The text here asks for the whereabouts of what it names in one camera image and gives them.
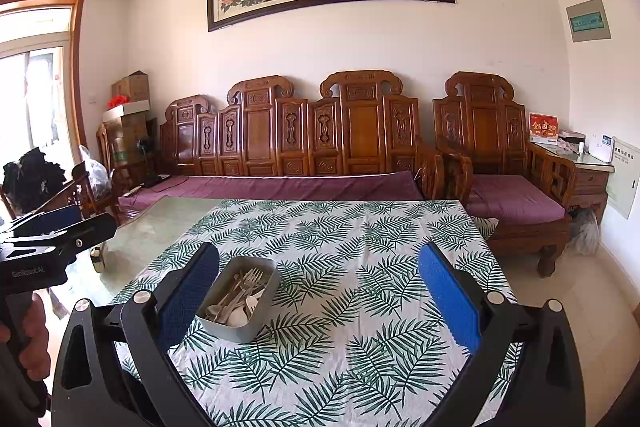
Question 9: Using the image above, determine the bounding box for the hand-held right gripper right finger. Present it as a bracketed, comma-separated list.
[418, 242, 587, 427]

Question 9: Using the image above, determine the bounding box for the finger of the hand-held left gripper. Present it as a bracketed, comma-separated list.
[14, 212, 117, 259]
[0, 204, 84, 239]

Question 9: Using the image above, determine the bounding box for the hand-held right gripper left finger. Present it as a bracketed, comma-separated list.
[52, 242, 221, 427]

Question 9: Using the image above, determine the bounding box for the large white plastic spoon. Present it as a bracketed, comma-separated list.
[220, 307, 251, 328]

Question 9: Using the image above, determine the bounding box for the grey metal rectangular container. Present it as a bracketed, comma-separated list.
[195, 255, 281, 344]

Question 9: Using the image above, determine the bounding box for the person's left hand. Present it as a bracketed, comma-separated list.
[0, 291, 49, 348]

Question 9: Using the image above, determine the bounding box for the wooden dining chair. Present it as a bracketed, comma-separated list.
[95, 124, 131, 208]
[30, 162, 121, 228]

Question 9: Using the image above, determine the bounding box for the black cloth pile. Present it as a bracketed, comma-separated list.
[2, 147, 66, 212]

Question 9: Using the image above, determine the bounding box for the clear plastic bag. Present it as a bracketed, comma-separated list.
[77, 146, 113, 200]

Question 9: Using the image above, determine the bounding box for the stack of cardboard boxes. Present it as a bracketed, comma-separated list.
[102, 113, 161, 178]

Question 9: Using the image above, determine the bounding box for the black standing fan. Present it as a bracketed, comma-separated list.
[135, 136, 160, 188]

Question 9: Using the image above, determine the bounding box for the leaf print tablecloth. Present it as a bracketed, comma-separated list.
[111, 198, 518, 427]

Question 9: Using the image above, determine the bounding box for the white lidded box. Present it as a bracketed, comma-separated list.
[102, 99, 151, 124]

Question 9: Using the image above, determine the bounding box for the long purple sofa cushion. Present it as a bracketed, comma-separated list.
[117, 171, 426, 212]

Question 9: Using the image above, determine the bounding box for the brown cardboard box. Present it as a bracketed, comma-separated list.
[111, 72, 151, 104]

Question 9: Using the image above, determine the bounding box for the grey plastic bag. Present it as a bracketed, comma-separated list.
[567, 207, 601, 257]

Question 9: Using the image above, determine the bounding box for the carved wooden sofa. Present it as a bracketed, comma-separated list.
[159, 69, 446, 202]

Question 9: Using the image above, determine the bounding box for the carved wooden armchair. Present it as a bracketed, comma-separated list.
[432, 72, 576, 278]

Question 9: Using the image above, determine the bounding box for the wooden side table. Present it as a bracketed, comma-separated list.
[530, 139, 616, 228]

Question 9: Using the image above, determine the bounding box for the red sign card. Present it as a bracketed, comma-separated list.
[528, 113, 559, 144]

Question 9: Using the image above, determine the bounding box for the wooden door frame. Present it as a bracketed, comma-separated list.
[0, 0, 87, 152]

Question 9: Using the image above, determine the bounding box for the white wall panel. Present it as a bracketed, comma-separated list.
[606, 136, 640, 220]

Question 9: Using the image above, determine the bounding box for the grey wall panel box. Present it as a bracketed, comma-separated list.
[566, 0, 612, 44]

